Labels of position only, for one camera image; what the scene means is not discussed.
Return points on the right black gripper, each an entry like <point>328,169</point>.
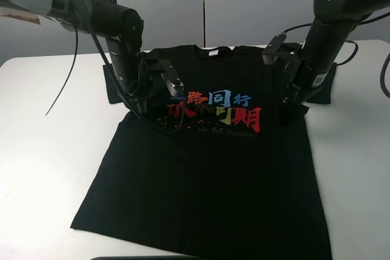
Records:
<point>290,63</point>

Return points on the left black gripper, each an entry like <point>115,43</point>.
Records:
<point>141,81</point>

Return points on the black printed t-shirt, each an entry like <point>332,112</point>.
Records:
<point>230,183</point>

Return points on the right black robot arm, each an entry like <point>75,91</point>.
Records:
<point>310,67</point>

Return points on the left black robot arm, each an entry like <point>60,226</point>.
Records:
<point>117,33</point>

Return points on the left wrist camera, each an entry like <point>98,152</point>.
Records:
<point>172,81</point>

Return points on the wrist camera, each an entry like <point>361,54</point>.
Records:
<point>271,52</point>
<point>172,81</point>

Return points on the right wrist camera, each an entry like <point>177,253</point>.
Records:
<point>271,52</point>

